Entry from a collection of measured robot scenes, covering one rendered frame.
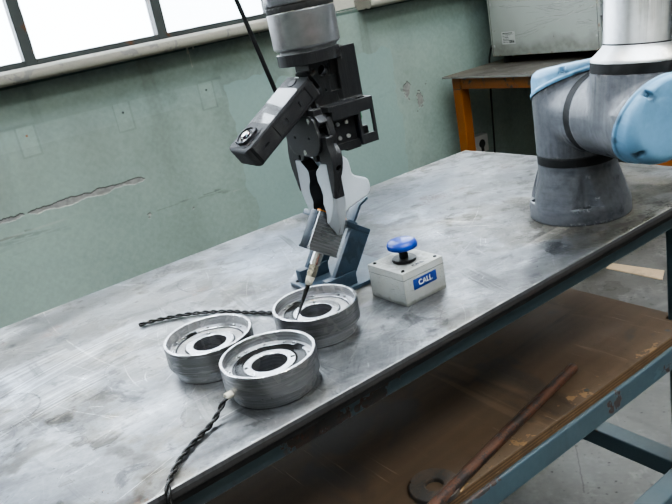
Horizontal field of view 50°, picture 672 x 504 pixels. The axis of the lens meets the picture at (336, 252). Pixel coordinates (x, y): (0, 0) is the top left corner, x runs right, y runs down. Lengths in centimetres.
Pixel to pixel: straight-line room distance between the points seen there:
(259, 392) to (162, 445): 11
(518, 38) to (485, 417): 223
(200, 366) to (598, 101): 60
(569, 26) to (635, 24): 202
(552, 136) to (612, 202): 13
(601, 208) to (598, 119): 17
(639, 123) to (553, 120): 17
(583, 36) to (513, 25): 34
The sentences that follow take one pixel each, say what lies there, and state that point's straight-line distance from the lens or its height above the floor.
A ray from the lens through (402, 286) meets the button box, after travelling 90.
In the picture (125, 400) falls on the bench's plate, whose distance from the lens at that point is 86.
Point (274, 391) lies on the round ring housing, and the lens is 74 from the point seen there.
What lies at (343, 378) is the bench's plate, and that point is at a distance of 78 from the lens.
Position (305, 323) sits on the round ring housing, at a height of 84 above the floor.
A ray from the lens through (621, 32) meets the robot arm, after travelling 98.
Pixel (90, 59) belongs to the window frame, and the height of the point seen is 114.
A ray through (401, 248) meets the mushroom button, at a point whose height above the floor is 87.
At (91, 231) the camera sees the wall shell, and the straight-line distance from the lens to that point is 243.
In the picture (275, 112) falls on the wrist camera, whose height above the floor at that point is 108.
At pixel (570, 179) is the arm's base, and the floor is 87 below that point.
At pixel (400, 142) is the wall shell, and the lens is 305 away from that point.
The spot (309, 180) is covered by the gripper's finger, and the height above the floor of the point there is 99.
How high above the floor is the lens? 118
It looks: 19 degrees down
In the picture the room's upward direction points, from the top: 11 degrees counter-clockwise
